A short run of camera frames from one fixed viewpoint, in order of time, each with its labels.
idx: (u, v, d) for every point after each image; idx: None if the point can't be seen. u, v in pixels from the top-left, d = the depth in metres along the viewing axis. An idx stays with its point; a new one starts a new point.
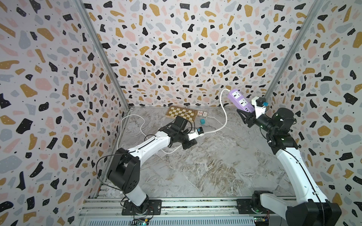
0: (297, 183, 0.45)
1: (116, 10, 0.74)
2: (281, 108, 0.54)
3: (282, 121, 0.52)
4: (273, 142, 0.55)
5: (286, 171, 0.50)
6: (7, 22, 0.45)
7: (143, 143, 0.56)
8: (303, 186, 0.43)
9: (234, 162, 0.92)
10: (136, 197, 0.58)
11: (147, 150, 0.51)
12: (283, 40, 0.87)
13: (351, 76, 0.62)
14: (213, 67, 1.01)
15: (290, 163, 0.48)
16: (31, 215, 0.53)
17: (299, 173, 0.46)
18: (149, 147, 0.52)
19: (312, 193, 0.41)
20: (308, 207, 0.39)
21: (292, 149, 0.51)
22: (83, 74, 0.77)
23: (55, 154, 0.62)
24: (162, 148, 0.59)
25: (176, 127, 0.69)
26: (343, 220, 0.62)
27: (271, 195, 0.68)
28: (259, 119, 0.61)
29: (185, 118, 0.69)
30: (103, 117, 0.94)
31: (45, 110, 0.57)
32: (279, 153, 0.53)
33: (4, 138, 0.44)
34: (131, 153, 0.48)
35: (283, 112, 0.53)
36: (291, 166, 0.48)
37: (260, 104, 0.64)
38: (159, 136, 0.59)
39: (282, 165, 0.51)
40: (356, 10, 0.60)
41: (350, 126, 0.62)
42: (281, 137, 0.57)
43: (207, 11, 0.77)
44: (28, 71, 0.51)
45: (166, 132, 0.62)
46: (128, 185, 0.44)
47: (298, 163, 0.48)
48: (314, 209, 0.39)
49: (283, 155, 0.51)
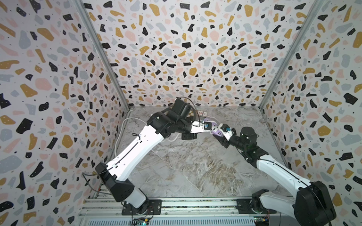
0: (283, 180, 0.50)
1: (116, 10, 0.74)
2: (244, 127, 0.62)
3: (248, 138, 0.62)
4: (250, 159, 0.62)
5: (271, 175, 0.55)
6: (7, 22, 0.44)
7: (125, 152, 0.43)
8: (289, 180, 0.48)
9: (234, 162, 0.92)
10: (135, 199, 0.57)
11: (128, 164, 0.42)
12: (283, 40, 0.87)
13: (351, 76, 0.62)
14: (213, 67, 1.01)
15: (270, 167, 0.55)
16: (31, 215, 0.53)
17: (280, 171, 0.52)
18: (130, 159, 0.42)
19: (298, 181, 0.47)
20: (303, 195, 0.42)
21: (265, 156, 0.60)
22: (83, 74, 0.77)
23: (55, 154, 0.62)
24: (154, 143, 0.46)
25: (175, 115, 0.51)
26: (343, 220, 0.62)
27: (270, 194, 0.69)
28: (231, 139, 0.72)
29: (184, 103, 0.49)
30: (103, 117, 0.94)
31: (45, 110, 0.57)
32: (258, 164, 0.60)
33: (4, 138, 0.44)
34: (110, 170, 0.41)
35: (246, 131, 0.64)
36: (272, 169, 0.54)
37: (225, 129, 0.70)
38: (142, 140, 0.44)
39: (266, 172, 0.57)
40: (356, 10, 0.60)
41: (350, 126, 0.62)
42: (253, 151, 0.66)
43: (207, 11, 0.77)
44: (28, 71, 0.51)
45: (154, 126, 0.46)
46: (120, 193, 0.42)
47: (275, 164, 0.55)
48: (308, 195, 0.42)
49: (261, 163, 0.58)
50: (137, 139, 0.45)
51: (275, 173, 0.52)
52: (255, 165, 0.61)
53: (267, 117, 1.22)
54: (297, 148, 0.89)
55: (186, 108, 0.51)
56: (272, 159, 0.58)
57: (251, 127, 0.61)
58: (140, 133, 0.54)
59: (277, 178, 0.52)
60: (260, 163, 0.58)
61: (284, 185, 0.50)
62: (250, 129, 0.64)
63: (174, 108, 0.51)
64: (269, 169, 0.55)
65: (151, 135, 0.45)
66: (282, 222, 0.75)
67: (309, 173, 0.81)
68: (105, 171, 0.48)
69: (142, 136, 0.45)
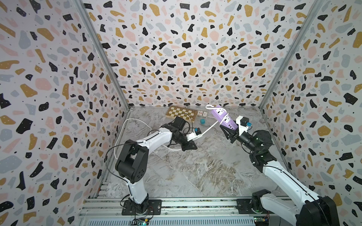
0: (291, 190, 0.48)
1: (116, 10, 0.74)
2: (261, 133, 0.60)
3: (263, 145, 0.57)
4: (257, 163, 0.61)
5: (278, 183, 0.53)
6: (7, 22, 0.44)
7: (149, 136, 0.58)
8: (296, 190, 0.47)
9: (234, 162, 0.92)
10: (139, 193, 0.59)
11: (153, 141, 0.56)
12: (283, 40, 0.87)
13: (351, 76, 0.62)
14: (213, 67, 1.01)
15: (277, 174, 0.53)
16: (31, 215, 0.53)
17: (287, 180, 0.50)
18: (155, 138, 0.57)
19: (305, 193, 0.45)
20: (308, 208, 0.41)
21: (273, 162, 0.58)
22: (83, 74, 0.77)
23: (55, 154, 0.62)
24: (165, 142, 0.63)
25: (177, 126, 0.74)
26: (343, 220, 0.62)
27: (272, 198, 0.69)
28: (241, 136, 0.66)
29: (183, 119, 0.75)
30: (103, 117, 0.94)
31: (45, 110, 0.57)
32: (265, 170, 0.58)
33: (4, 138, 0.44)
34: (139, 143, 0.52)
35: (263, 137, 0.57)
36: (279, 177, 0.52)
37: (245, 123, 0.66)
38: (162, 131, 0.63)
39: (272, 179, 0.56)
40: (356, 10, 0.60)
41: (350, 126, 0.62)
42: (260, 155, 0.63)
43: (207, 11, 0.77)
44: (28, 71, 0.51)
45: (168, 128, 0.67)
46: (137, 173, 0.47)
47: (282, 172, 0.54)
48: (314, 209, 0.41)
49: (269, 170, 0.56)
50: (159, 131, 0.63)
51: (282, 181, 0.51)
52: (262, 169, 0.60)
53: (267, 117, 1.22)
54: (297, 148, 0.89)
55: (183, 122, 0.76)
56: (281, 167, 0.55)
57: (268, 133, 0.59)
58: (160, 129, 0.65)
59: (283, 187, 0.51)
60: (267, 169, 0.57)
61: (290, 195, 0.48)
62: (267, 134, 0.58)
63: (175, 122, 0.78)
64: (276, 176, 0.53)
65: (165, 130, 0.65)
66: (282, 222, 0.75)
67: (309, 173, 0.81)
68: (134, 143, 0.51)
69: (162, 131, 0.64)
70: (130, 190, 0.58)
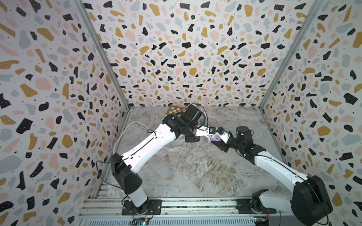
0: (282, 175, 0.50)
1: (116, 10, 0.74)
2: (238, 126, 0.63)
3: (243, 135, 0.65)
4: (247, 156, 0.63)
5: (269, 172, 0.55)
6: (7, 22, 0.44)
7: (138, 146, 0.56)
8: (287, 175, 0.49)
9: (234, 162, 0.92)
10: (137, 198, 0.58)
11: (142, 157, 0.44)
12: (283, 40, 0.87)
13: (351, 76, 0.62)
14: (213, 67, 1.01)
15: (268, 163, 0.55)
16: (31, 215, 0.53)
17: (278, 167, 0.52)
18: (144, 152, 0.45)
19: (295, 176, 0.47)
20: (300, 189, 0.43)
21: (262, 152, 0.61)
22: (83, 74, 0.77)
23: (55, 154, 0.62)
24: (166, 143, 0.50)
25: (187, 118, 0.56)
26: (343, 220, 0.62)
27: (270, 193, 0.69)
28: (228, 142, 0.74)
29: (198, 109, 0.56)
30: (103, 117, 0.94)
31: (45, 110, 0.57)
32: (256, 160, 0.60)
33: (4, 138, 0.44)
34: (125, 160, 0.44)
35: (240, 127, 0.68)
36: (270, 165, 0.54)
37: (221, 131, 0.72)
38: (158, 134, 0.48)
39: (263, 168, 0.58)
40: (356, 10, 0.60)
41: (350, 126, 0.62)
42: (250, 147, 0.67)
43: (207, 11, 0.77)
44: (28, 71, 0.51)
45: (168, 125, 0.50)
46: (129, 188, 0.44)
47: (272, 159, 0.56)
48: (305, 189, 0.42)
49: (259, 159, 0.58)
50: (153, 135, 0.48)
51: (273, 169, 0.53)
52: (253, 161, 0.62)
53: (267, 117, 1.22)
54: (297, 148, 0.89)
55: (199, 114, 0.57)
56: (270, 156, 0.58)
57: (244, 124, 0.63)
58: (155, 130, 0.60)
59: (275, 174, 0.53)
60: (258, 159, 0.59)
61: (282, 181, 0.50)
62: (244, 126, 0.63)
63: (187, 111, 0.56)
64: (267, 165, 0.55)
65: (165, 133, 0.48)
66: (282, 222, 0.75)
67: (309, 173, 0.81)
68: (119, 161, 0.43)
69: (157, 133, 0.49)
70: (128, 196, 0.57)
